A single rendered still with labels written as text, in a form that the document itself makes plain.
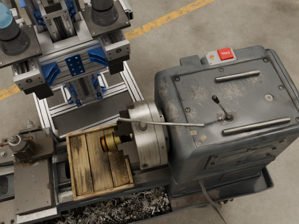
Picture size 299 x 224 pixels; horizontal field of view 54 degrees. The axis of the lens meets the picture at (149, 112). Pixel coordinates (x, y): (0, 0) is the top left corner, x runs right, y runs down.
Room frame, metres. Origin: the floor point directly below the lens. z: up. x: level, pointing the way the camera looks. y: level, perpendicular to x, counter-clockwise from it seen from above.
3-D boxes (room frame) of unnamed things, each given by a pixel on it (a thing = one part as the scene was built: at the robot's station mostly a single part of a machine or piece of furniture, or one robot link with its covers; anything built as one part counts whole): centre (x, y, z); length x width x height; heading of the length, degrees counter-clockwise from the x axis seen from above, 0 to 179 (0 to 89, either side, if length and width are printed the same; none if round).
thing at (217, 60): (0.86, -0.34, 1.23); 0.13 x 0.08 x 0.05; 102
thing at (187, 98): (0.66, -0.36, 1.06); 0.59 x 0.48 x 0.39; 102
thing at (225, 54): (0.87, -0.36, 1.26); 0.06 x 0.06 x 0.02; 12
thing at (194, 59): (0.83, -0.20, 1.24); 0.09 x 0.08 x 0.03; 102
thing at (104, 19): (1.24, 0.23, 1.21); 0.15 x 0.15 x 0.10
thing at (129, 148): (0.45, 0.09, 1.09); 0.12 x 0.11 x 0.05; 12
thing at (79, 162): (0.50, 0.27, 0.89); 0.36 x 0.30 x 0.04; 12
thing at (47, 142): (0.52, 0.57, 0.99); 0.20 x 0.10 x 0.05; 102
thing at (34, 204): (0.46, 0.59, 0.95); 0.43 x 0.17 x 0.05; 12
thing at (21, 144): (0.52, 0.60, 1.13); 0.08 x 0.08 x 0.03
